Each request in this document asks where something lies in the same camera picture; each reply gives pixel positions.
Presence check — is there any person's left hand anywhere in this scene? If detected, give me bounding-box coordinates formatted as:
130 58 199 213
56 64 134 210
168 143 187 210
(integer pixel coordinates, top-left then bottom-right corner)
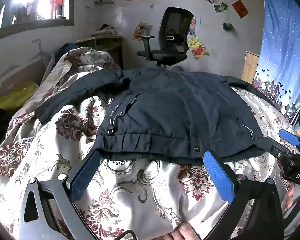
164 223 199 240

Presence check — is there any dark blue pillow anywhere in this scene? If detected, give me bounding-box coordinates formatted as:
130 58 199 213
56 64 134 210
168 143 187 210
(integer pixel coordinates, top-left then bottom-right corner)
55 42 80 63

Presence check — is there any grey bed headboard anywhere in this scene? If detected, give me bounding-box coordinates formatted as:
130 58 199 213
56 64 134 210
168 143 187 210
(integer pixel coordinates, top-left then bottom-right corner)
41 52 56 85

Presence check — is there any yellow-green blanket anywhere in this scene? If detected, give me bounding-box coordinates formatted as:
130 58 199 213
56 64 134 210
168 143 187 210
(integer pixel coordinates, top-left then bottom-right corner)
0 81 39 117

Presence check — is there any clutter on desk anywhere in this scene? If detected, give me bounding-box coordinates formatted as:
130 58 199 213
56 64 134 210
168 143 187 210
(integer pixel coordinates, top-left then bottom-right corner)
91 24 115 37

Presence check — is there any floral satin bedspread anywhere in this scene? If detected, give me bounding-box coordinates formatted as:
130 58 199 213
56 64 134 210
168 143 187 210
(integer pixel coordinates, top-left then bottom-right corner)
0 46 300 240

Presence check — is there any yellow bear wall sticker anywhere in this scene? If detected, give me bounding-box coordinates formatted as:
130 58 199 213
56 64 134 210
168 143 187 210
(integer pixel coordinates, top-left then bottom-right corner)
187 35 210 60

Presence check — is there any colourful cartoon wall poster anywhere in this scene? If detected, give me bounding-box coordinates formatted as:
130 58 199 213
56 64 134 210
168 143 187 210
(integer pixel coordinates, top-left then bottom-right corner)
133 21 153 42

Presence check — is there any green wall photo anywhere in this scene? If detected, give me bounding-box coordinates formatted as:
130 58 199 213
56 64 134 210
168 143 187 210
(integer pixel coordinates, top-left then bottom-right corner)
214 2 228 13

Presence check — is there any window with grey frame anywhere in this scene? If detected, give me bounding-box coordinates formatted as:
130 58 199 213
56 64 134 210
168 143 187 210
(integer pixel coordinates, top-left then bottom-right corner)
0 0 77 37

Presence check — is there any wooden corner desk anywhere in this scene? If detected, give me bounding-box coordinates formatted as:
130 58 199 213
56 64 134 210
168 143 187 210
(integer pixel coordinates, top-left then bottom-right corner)
76 35 124 70

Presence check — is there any black cable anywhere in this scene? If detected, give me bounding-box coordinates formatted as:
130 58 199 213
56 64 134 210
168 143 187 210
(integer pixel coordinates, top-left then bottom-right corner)
114 229 138 240

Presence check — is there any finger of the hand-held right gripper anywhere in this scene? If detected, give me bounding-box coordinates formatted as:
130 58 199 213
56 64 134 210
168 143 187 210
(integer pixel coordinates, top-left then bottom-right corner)
278 129 300 154
265 137 294 164

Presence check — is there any black mesh office chair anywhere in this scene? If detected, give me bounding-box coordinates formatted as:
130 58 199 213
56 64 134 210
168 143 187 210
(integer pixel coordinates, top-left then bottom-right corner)
136 7 195 67

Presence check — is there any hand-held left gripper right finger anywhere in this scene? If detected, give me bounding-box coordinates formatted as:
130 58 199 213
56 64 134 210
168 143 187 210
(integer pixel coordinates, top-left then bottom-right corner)
203 151 284 240

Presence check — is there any light wooden board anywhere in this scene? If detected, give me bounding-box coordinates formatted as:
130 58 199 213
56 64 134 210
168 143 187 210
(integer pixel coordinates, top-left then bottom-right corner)
241 51 260 84

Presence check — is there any cartoon poster behind chair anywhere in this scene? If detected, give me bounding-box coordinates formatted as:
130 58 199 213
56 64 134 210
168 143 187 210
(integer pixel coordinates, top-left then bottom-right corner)
189 16 197 35

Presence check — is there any red paper wall card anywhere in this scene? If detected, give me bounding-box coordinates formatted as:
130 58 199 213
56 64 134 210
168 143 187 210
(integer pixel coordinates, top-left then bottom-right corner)
232 0 249 18

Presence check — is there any dark navy padded jacket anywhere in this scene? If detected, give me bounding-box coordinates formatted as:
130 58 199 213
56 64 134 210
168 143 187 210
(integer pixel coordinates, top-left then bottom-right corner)
35 65 278 165

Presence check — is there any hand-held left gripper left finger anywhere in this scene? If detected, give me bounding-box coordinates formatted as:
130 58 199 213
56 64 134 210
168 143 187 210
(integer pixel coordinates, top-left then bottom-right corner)
19 150 102 240

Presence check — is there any blue dotted curtain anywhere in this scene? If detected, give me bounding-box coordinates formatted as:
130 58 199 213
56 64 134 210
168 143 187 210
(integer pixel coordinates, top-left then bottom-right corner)
251 0 300 128

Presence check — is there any dark cloth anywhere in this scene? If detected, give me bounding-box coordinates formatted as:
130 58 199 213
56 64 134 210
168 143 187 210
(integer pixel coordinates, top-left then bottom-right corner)
0 107 15 153

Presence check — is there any person's right hand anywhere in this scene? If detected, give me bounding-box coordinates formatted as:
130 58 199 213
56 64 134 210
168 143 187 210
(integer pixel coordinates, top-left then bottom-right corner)
282 184 300 212

